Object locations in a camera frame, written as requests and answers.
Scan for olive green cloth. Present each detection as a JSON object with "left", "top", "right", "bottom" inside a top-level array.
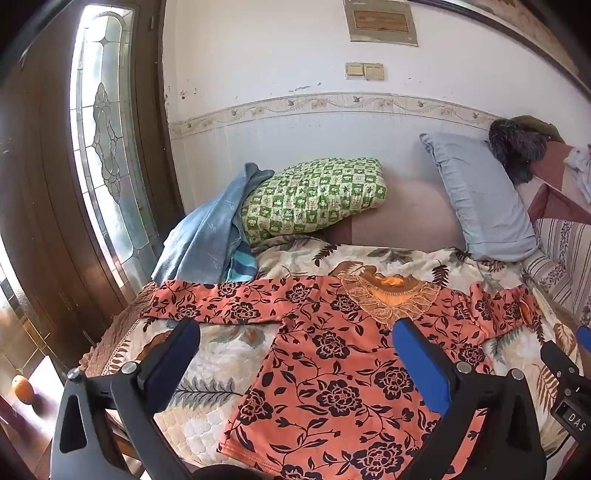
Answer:
[{"left": 510, "top": 115, "right": 565, "bottom": 144}]

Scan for wooden side table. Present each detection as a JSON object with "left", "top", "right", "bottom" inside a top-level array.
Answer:
[{"left": 0, "top": 354, "right": 139, "bottom": 480}]

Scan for blue cloth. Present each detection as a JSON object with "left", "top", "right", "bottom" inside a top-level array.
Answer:
[{"left": 151, "top": 162, "right": 275, "bottom": 285}]

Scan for light blue pillow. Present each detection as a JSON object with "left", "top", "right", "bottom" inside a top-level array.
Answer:
[{"left": 419, "top": 132, "right": 540, "bottom": 263}]

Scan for mauve grid-pattern pillow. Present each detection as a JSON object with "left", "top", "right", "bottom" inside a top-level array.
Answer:
[{"left": 327, "top": 174, "right": 472, "bottom": 254}]

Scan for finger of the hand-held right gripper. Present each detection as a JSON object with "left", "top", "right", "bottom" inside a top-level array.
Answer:
[
  {"left": 576, "top": 325, "right": 591, "bottom": 368},
  {"left": 540, "top": 340, "right": 584, "bottom": 393}
]

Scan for orange floral shirt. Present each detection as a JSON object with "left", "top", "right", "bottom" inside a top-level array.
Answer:
[{"left": 140, "top": 271, "right": 546, "bottom": 480}]

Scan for wooden door with stained glass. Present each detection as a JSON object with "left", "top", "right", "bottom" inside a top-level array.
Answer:
[{"left": 0, "top": 0, "right": 186, "bottom": 370}]

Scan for green patterned pillow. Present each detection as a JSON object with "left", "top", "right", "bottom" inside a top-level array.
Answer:
[{"left": 242, "top": 157, "right": 387, "bottom": 246}]

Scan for white cloth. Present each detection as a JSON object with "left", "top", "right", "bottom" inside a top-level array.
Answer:
[{"left": 564, "top": 145, "right": 591, "bottom": 206}]

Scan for dark furry garment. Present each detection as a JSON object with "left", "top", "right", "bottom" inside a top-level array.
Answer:
[{"left": 488, "top": 118, "right": 550, "bottom": 185}]

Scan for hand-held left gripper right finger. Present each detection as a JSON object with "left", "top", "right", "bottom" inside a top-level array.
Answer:
[{"left": 392, "top": 316, "right": 548, "bottom": 480}]

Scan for cream leaf print blanket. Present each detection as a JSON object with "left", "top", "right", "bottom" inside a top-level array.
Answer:
[{"left": 78, "top": 234, "right": 591, "bottom": 477}]

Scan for orange fruit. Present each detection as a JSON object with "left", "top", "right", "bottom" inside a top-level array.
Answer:
[{"left": 12, "top": 375, "right": 34, "bottom": 404}]

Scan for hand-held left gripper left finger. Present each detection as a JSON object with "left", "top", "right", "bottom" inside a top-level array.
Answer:
[{"left": 50, "top": 318, "right": 202, "bottom": 480}]

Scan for dark wooden frame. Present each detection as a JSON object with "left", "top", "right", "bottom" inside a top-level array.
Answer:
[{"left": 410, "top": 0, "right": 588, "bottom": 89}]

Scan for striped sofa cushion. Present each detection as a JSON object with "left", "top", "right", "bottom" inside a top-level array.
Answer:
[{"left": 521, "top": 138, "right": 591, "bottom": 324}]

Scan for teal striped cloth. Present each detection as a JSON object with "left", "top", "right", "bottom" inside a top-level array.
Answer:
[{"left": 225, "top": 251, "right": 258, "bottom": 283}]

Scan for grey wall panel box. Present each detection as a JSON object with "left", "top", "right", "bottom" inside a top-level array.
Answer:
[{"left": 344, "top": 0, "right": 420, "bottom": 47}]

